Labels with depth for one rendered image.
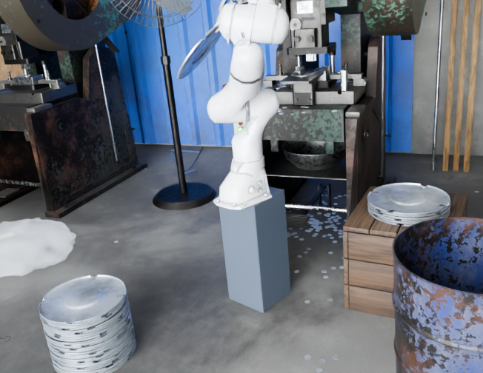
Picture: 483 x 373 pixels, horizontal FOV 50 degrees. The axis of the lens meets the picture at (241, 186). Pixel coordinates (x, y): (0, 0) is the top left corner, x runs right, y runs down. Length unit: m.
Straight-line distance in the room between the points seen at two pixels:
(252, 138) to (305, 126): 0.57
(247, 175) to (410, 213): 0.58
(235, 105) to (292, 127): 0.67
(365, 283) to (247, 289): 0.45
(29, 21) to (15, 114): 0.63
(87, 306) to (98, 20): 1.89
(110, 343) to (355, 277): 0.89
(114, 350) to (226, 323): 0.43
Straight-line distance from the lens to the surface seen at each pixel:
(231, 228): 1.97
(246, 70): 1.63
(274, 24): 1.62
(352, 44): 2.67
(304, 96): 2.40
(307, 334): 1.95
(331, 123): 2.33
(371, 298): 2.01
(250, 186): 1.86
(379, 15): 2.19
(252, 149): 1.85
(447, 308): 1.37
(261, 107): 1.82
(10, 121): 3.35
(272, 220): 1.95
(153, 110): 4.32
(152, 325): 2.09
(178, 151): 3.10
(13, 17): 2.96
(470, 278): 1.78
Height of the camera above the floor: 1.18
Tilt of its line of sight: 21 degrees down
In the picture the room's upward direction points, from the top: 5 degrees counter-clockwise
